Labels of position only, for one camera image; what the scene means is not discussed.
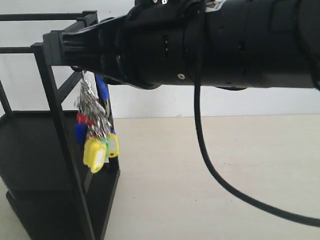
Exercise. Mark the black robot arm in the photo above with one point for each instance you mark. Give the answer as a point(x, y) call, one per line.
point(235, 44)

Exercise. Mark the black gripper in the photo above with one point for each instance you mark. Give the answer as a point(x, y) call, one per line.
point(155, 44)

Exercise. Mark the colourful key tag bunch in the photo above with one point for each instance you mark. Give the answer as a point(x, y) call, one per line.
point(94, 129)

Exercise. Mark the black metal shelf rack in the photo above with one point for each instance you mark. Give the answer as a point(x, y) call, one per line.
point(53, 195)

